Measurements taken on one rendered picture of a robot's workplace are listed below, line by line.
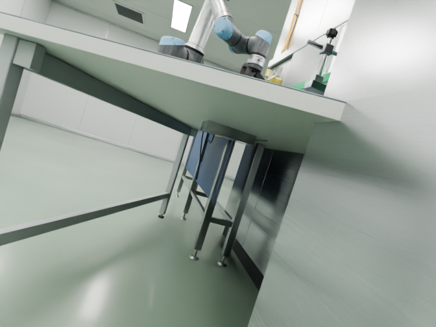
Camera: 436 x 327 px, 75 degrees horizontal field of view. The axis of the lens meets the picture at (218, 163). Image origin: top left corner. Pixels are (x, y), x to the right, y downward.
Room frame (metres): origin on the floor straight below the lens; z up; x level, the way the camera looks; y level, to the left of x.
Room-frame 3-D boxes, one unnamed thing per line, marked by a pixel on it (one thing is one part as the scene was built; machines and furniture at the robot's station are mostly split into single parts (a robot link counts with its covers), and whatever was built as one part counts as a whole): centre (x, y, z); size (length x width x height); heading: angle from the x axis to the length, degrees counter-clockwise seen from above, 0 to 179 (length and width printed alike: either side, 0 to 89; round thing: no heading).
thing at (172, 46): (1.40, 0.38, 1.00); 0.13 x 0.12 x 0.14; 145
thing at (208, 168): (2.29, 0.05, 0.54); 1.59 x 0.18 x 0.43; 13
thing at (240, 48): (1.31, 0.07, 1.10); 0.11 x 0.11 x 0.08; 55
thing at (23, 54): (1.40, 0.40, 0.36); 1.51 x 0.09 x 0.71; 170
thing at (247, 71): (1.27, -0.02, 0.94); 0.09 x 0.08 x 0.12; 104
